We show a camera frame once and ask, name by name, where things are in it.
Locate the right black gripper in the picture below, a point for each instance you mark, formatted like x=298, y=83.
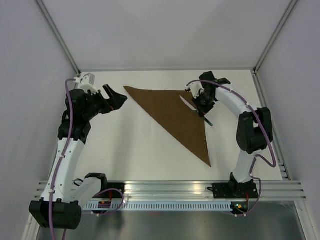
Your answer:
x=203, y=110

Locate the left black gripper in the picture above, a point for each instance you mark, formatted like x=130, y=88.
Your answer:
x=115, y=102

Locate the knife with teal handle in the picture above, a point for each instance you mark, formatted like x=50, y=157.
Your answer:
x=186, y=102

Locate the brown cloth napkin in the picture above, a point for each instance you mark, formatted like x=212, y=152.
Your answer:
x=168, y=110

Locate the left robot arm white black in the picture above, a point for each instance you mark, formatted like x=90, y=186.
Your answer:
x=60, y=206

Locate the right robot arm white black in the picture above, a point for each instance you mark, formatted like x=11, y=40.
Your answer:
x=254, y=133

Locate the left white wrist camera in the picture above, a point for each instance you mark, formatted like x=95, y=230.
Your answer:
x=86, y=83

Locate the aluminium front rail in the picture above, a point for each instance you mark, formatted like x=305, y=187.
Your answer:
x=272, y=190

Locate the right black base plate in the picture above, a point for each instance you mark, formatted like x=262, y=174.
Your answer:
x=222, y=190

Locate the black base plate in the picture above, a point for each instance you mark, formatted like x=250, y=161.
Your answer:
x=113, y=190
x=222, y=190

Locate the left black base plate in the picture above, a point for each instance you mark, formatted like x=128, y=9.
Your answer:
x=113, y=190

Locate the white slotted cable duct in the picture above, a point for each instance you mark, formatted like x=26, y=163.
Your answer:
x=157, y=206

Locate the left aluminium frame post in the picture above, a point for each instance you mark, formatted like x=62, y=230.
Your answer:
x=57, y=35

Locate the aluminium frame post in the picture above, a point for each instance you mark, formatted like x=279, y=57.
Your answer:
x=57, y=35
x=275, y=34

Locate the right aluminium frame post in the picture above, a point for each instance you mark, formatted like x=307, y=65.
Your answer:
x=275, y=34

